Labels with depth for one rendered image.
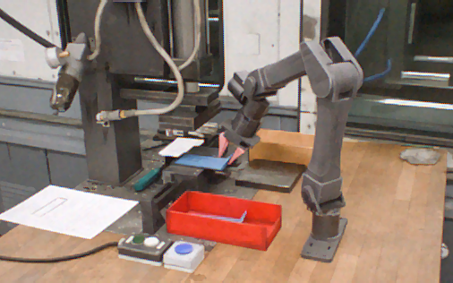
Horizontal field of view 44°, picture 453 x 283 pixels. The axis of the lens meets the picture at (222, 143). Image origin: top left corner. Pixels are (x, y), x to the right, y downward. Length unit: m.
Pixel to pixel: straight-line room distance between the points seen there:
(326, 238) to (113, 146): 0.65
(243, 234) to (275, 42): 0.94
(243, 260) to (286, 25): 1.01
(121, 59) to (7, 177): 1.64
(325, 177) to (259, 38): 0.92
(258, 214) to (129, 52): 0.53
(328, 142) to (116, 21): 0.63
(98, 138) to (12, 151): 1.36
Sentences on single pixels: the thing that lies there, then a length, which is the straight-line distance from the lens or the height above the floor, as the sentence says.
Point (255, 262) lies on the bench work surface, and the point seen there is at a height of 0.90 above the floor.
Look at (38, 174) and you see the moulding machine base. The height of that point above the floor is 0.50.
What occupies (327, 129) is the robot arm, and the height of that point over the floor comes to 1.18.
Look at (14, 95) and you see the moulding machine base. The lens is 2.78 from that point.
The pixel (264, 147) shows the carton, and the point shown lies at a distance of 1.70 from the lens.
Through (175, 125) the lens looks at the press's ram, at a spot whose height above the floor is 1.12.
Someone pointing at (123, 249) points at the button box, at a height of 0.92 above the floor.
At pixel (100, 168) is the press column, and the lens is 1.63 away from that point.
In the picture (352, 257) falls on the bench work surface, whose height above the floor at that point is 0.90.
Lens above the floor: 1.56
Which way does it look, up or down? 20 degrees down
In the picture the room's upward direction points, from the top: 2 degrees counter-clockwise
